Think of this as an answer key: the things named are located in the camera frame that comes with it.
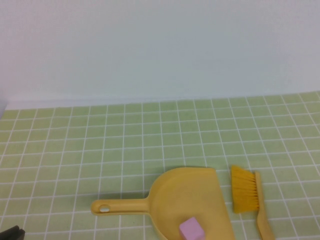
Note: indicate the yellow hand brush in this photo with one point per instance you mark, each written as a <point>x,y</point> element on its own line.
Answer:
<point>243,190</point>

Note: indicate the pink cube block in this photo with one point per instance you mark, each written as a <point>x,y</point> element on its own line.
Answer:
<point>191,228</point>

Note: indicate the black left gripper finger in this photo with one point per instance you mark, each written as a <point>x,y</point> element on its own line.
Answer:
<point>11,235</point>
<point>22,235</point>

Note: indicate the yellow plastic dustpan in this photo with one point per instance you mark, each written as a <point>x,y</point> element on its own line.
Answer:
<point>175,195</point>

